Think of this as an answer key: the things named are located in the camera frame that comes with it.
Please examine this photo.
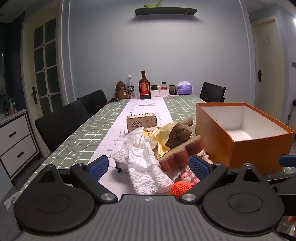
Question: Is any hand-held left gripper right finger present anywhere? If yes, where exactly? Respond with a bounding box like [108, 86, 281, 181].
[180, 155, 264, 205]

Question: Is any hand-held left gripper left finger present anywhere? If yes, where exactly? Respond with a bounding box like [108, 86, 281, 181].
[37, 156, 118, 205]

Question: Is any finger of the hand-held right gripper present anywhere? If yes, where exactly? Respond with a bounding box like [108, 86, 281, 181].
[264, 173, 296, 216]
[278, 154, 296, 167]

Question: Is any orange cardboard box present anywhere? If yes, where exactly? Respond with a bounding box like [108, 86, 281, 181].
[195, 102, 296, 176]

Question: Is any white mesh cloth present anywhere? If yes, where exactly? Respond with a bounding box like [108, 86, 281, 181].
[112, 137, 174, 195]

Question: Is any yellow cloth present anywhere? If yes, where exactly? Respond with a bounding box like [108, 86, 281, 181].
[149, 123, 178, 159]

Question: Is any person's right hand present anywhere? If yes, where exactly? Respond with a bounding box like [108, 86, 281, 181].
[287, 216, 296, 234]

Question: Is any pink crochet piece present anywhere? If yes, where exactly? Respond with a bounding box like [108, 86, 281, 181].
[173, 150, 213, 186]

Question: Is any brown flower-shaped sponge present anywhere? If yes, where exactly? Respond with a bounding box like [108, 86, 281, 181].
[157, 135, 206, 172]

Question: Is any orange crochet ball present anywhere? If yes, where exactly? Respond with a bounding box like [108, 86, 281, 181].
[170, 182, 193, 198]

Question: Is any brown plush towel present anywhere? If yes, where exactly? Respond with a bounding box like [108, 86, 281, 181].
[165, 118, 194, 149]

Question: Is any clear plastic bag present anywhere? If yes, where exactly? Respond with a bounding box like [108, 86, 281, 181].
[122, 127, 153, 151]

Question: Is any wooden radio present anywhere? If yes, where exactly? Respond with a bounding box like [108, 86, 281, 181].
[126, 112, 158, 134]

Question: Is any white printed table runner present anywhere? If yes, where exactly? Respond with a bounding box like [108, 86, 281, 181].
[89, 96, 174, 186]

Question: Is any brown bear-shaped bottle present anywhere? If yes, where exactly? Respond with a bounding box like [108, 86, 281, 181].
[107, 81, 129, 103]

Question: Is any purple tissue pack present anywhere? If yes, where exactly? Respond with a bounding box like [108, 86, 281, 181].
[177, 81, 193, 95]

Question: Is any glass panel door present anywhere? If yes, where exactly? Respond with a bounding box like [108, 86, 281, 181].
[22, 10, 65, 121]

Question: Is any white drawer cabinet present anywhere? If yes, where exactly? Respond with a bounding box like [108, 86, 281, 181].
[0, 109, 40, 180]

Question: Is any clear water bottle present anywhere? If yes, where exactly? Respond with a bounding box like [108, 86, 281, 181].
[127, 75, 135, 99]

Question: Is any brown liquor bottle red label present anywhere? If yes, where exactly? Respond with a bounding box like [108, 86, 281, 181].
[138, 70, 152, 100]

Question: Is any plain cream door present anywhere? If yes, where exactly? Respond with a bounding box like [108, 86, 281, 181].
[251, 16, 285, 121]

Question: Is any white crumpled paper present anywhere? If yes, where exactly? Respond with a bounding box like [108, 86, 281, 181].
[3, 192, 18, 210]

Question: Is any green bird ornament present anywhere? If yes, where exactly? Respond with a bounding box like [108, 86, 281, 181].
[143, 0, 162, 8]

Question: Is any black wall shelf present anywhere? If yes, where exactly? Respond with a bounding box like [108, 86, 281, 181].
[135, 8, 198, 16]

